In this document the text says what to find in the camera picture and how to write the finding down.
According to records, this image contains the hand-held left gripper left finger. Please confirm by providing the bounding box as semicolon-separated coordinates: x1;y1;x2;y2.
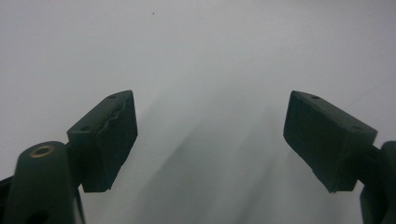
66;90;139;193

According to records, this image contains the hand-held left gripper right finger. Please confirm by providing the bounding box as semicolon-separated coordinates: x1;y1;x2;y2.
282;90;378;194

